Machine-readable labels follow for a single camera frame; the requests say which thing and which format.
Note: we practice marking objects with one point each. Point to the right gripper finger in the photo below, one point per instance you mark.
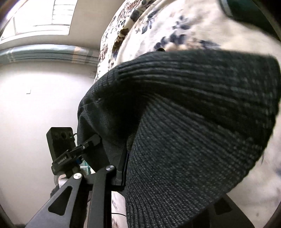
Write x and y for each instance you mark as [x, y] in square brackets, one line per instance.
[81, 198]

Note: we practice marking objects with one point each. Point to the black knit garment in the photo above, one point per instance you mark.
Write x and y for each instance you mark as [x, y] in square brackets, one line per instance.
[194, 123]

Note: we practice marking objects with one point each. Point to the striped curtain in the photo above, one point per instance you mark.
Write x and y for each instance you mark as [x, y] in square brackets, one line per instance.
[50, 52]

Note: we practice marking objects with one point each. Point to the window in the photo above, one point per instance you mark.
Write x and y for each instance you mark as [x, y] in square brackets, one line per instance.
[36, 18]

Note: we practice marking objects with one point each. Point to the floral fleece blanket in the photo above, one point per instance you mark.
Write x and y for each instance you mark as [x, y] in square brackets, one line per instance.
[139, 27]

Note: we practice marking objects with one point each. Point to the black camera box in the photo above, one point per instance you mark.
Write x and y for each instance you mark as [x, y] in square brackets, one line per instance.
[60, 139]

